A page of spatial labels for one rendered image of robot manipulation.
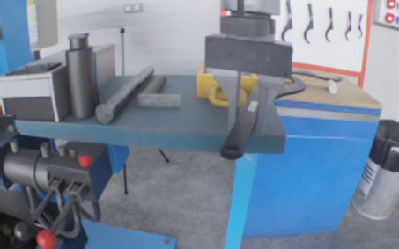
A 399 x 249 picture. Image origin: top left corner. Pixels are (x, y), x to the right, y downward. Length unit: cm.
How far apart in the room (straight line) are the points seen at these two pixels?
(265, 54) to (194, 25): 195
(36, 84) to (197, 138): 42
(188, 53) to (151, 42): 34
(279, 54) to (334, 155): 110
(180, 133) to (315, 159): 97
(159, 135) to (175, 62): 186
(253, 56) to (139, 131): 29
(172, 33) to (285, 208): 167
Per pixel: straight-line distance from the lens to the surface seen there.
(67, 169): 56
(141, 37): 242
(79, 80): 62
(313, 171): 144
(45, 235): 46
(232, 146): 35
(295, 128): 127
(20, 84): 71
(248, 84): 69
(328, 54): 248
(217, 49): 39
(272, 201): 150
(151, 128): 55
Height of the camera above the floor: 130
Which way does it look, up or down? 25 degrees down
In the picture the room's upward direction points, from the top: straight up
